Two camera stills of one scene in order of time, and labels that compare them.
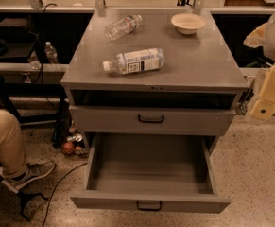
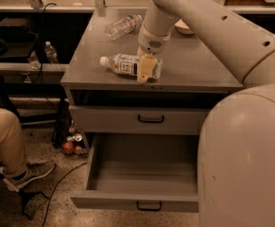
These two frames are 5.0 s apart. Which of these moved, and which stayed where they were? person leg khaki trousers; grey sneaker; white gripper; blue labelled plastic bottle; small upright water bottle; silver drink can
Moved: white gripper; blue labelled plastic bottle
Stayed: person leg khaki trousers; small upright water bottle; grey sneaker; silver drink can
